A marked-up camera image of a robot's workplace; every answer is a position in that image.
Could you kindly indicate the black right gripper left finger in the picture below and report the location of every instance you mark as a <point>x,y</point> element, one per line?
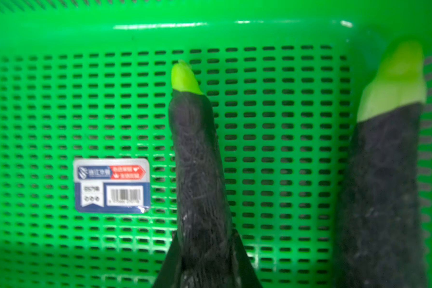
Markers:
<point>170,273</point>

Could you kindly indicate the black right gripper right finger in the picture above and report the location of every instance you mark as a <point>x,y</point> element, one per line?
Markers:
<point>244,275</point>

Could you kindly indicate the blue barcode sticker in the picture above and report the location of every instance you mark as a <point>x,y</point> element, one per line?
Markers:
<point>112,186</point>

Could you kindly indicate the green plastic basket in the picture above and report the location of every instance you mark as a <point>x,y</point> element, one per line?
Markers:
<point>91,80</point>

